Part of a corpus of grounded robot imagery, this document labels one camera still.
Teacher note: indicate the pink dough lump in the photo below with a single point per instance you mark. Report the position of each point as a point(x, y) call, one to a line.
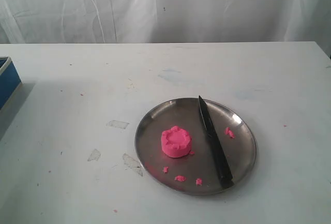
point(176, 142)

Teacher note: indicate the black knife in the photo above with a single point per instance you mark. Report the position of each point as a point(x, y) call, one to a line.
point(220, 161)

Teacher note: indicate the pink crumb bottom left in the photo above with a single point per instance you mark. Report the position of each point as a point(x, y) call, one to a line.
point(165, 169)

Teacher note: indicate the pink crumb bottom middle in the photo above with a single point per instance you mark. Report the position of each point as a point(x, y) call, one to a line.
point(180, 178)

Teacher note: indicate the round steel plate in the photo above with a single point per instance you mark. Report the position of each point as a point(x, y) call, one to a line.
point(241, 152)

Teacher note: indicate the pink crumb bottom right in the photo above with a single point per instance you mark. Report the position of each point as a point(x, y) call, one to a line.
point(198, 182)

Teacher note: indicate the blue sand box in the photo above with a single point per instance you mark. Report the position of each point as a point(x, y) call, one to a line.
point(9, 79)

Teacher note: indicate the white backdrop sheet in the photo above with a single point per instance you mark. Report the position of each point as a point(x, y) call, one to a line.
point(127, 21)

